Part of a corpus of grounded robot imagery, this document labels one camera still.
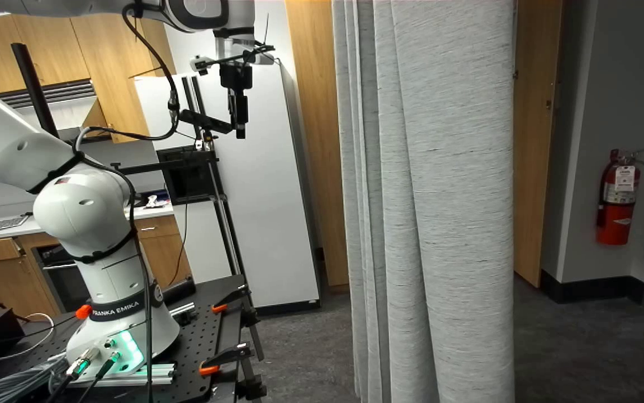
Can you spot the wooden wall cabinet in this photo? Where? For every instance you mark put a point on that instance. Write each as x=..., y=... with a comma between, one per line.
x=105, y=52

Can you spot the silver range hood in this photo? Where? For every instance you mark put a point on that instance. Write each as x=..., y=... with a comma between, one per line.
x=69, y=103

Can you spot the black microwave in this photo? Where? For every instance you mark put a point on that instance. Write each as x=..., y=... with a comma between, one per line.
x=188, y=175

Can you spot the black oven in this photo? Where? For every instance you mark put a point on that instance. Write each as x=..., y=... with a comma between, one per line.
x=65, y=281

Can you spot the teal connector block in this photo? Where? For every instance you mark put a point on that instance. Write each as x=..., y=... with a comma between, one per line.
x=123, y=352

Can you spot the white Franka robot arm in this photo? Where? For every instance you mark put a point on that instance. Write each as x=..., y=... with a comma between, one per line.
x=84, y=214

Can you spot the tall wooden panel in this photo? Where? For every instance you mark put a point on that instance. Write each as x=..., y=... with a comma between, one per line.
x=318, y=112

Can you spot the orange black bar clamp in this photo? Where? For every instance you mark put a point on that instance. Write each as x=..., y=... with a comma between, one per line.
x=240, y=370
x=236, y=308

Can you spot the red fire extinguisher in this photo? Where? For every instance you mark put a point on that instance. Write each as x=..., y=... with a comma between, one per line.
x=616, y=215

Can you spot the wooden base cabinets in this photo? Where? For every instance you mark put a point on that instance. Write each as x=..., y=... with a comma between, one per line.
x=162, y=250

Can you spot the black perforated robot table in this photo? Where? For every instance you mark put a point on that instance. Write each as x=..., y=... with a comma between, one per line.
x=203, y=337

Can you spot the black tripod stand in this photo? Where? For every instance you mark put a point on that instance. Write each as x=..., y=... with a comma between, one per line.
x=225, y=215

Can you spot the black slanted bar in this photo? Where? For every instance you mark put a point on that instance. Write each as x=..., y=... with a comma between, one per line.
x=35, y=91

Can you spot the grey white woven curtain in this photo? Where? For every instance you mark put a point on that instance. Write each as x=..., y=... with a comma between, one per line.
x=448, y=187

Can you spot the wooden door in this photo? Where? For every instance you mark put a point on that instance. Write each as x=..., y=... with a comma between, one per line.
x=536, y=148

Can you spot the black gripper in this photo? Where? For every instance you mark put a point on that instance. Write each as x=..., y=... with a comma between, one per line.
x=236, y=76

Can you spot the white refrigerator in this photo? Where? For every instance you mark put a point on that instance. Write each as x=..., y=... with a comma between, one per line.
x=269, y=209

